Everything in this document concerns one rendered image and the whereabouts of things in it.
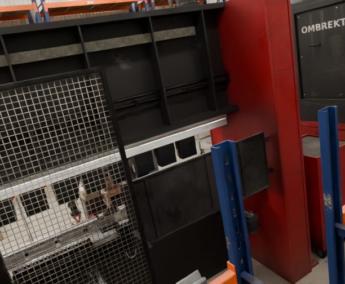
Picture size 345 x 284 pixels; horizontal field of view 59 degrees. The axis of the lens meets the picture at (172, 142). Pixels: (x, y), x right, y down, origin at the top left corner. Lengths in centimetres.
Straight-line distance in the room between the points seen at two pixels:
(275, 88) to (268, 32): 38
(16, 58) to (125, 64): 68
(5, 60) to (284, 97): 179
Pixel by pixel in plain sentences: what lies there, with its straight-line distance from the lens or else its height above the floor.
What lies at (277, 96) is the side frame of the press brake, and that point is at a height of 158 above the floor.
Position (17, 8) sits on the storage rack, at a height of 364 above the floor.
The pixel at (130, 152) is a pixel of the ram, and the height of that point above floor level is 137.
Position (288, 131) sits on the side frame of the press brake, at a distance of 239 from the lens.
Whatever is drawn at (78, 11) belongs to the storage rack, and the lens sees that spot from 911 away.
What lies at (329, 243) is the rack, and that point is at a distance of 114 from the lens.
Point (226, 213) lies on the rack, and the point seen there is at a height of 157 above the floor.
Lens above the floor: 197
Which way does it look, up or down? 15 degrees down
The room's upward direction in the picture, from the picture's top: 11 degrees counter-clockwise
